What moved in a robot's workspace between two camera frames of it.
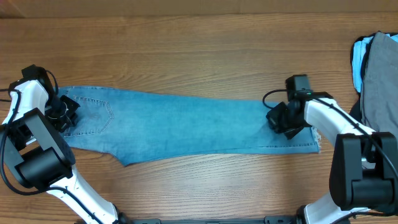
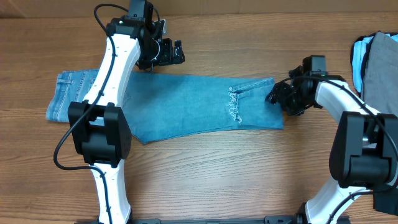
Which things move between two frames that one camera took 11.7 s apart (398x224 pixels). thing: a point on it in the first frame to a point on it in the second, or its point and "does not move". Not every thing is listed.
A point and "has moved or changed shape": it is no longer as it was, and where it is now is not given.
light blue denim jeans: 129,125 has moved or changed shape
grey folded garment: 379,96 does not move
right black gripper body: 286,122 to 292,101
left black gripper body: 62,112 to 158,52
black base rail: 271,219 does not move
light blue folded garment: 358,58 does not move
